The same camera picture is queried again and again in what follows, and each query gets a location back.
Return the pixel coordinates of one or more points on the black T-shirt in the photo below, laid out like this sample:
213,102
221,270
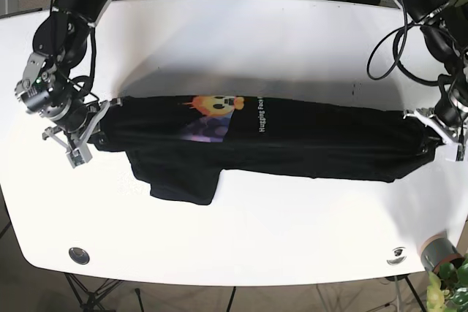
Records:
179,145

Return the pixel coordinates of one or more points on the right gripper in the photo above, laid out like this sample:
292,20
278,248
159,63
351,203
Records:
45,90

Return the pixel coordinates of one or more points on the green potted plant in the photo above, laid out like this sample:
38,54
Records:
447,290

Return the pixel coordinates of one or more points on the left silver table grommet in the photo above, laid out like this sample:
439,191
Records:
79,256

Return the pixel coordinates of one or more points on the grey plant pot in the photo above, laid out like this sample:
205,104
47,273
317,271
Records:
438,250

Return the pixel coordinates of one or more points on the right silver table grommet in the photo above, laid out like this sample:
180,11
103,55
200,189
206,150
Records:
398,255

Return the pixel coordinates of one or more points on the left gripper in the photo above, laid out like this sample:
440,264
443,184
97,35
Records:
449,112

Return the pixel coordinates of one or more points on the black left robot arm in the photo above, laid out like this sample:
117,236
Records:
444,29

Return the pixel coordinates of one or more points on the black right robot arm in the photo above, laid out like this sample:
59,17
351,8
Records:
67,38

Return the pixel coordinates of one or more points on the silver table grommet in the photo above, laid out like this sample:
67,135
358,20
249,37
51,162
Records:
398,255
79,256

